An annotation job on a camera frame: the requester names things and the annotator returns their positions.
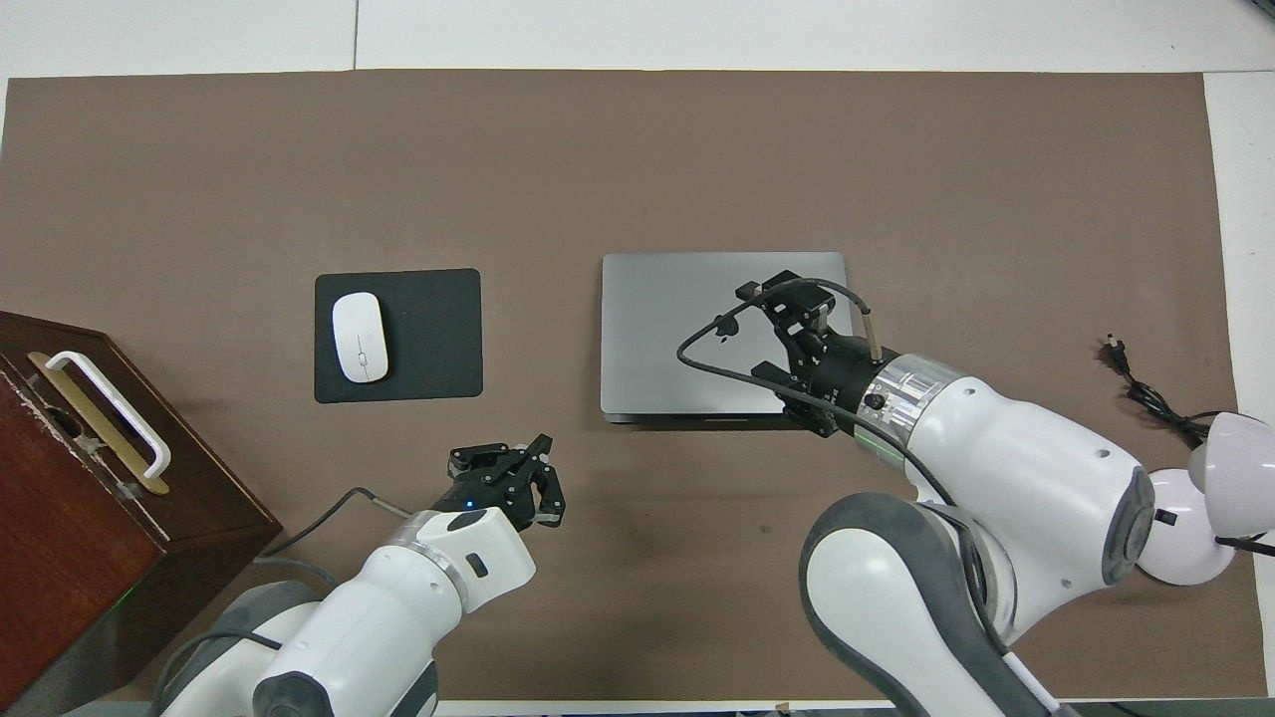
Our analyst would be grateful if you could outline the brass handle plate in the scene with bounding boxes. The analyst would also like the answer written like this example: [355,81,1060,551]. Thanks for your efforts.
[27,351,170,496]

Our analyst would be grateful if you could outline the white desk lamp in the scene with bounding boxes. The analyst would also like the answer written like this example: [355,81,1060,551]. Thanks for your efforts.
[1136,410,1275,587]

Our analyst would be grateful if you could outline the black lamp power cord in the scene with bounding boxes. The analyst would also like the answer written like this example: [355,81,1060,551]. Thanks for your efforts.
[1101,335,1211,447]

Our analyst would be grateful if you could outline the white computer mouse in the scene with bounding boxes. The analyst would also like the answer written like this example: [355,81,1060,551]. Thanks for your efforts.
[332,292,390,384]

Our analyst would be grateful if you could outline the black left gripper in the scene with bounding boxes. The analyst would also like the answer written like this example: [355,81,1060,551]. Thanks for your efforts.
[430,433,567,529]

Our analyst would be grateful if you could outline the white box handle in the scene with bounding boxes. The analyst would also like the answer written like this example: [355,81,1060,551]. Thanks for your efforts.
[45,351,172,481]

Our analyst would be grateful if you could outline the brown table mat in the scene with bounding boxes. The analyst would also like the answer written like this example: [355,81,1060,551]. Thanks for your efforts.
[0,70,1268,703]

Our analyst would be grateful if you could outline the silver grey laptop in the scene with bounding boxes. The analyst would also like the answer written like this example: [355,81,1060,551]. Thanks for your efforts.
[601,252,850,427]

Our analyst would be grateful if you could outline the dark brown wooden box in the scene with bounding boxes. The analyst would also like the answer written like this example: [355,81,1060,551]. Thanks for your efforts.
[0,311,284,713]

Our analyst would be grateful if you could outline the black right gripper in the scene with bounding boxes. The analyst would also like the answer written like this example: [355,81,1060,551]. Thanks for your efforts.
[735,271,883,439]

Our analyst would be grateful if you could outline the black mouse pad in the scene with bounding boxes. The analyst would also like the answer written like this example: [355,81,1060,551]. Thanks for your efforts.
[314,268,484,404]

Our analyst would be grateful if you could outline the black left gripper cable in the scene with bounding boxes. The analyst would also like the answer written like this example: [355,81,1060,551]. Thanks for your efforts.
[254,486,414,569]

